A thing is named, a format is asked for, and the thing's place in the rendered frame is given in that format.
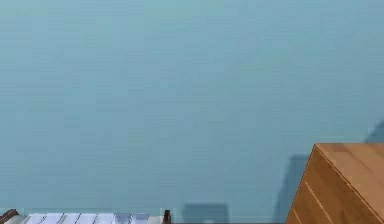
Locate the brown wooden cabinet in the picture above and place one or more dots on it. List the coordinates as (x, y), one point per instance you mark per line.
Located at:
(343, 186)

